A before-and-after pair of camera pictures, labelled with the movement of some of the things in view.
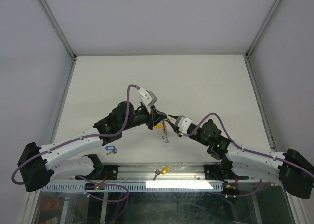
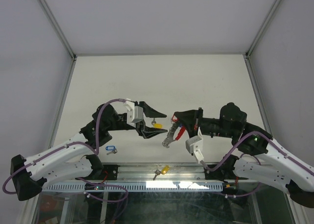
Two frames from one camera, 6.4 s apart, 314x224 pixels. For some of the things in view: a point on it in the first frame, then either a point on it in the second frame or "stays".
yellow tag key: x=164 y=171 stays
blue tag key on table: x=111 y=148 stays
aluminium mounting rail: x=145 y=173 stays
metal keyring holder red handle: x=165 y=130 to x=175 y=132
